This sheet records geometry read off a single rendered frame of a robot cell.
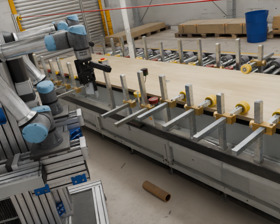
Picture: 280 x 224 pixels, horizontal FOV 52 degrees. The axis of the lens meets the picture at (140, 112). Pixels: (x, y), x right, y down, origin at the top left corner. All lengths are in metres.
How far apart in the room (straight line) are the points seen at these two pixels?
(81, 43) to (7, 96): 0.44
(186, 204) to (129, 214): 0.51
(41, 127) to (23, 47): 0.41
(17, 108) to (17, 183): 0.42
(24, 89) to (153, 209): 1.49
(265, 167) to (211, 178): 0.86
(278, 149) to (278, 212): 0.53
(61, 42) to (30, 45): 0.21
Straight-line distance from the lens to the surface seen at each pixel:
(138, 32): 10.43
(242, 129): 2.13
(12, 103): 1.52
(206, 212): 2.58
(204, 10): 10.49
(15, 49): 1.57
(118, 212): 2.70
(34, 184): 1.70
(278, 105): 2.15
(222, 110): 1.87
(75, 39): 1.38
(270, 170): 1.86
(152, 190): 2.74
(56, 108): 2.16
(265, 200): 2.43
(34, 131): 1.52
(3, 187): 1.72
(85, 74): 1.41
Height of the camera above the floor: 1.80
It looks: 24 degrees down
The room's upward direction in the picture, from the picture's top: 10 degrees counter-clockwise
